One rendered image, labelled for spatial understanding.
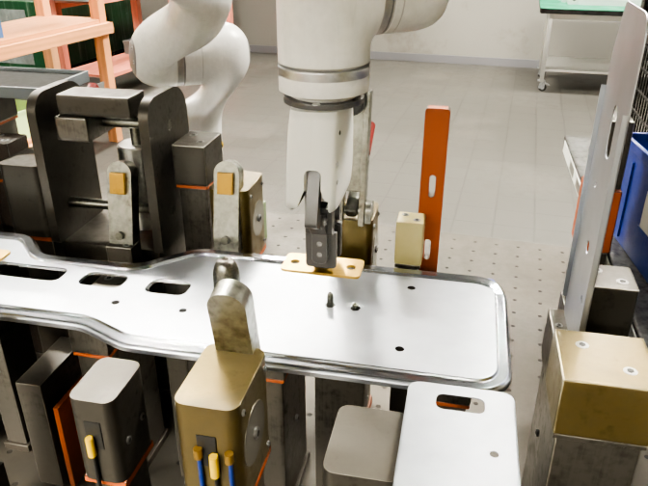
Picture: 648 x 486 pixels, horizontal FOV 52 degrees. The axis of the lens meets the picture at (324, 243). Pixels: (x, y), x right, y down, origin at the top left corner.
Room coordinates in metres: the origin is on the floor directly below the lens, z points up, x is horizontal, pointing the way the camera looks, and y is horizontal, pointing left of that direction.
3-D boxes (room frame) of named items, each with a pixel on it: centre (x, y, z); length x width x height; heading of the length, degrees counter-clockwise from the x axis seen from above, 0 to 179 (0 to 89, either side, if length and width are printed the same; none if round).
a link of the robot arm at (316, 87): (0.62, 0.00, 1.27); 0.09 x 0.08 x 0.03; 168
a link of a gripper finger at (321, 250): (0.59, 0.01, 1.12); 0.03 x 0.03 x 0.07; 78
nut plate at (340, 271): (0.62, 0.00, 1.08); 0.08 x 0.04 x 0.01; 78
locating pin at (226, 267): (0.69, 0.12, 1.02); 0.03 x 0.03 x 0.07
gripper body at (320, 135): (0.62, 0.00, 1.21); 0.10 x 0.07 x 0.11; 168
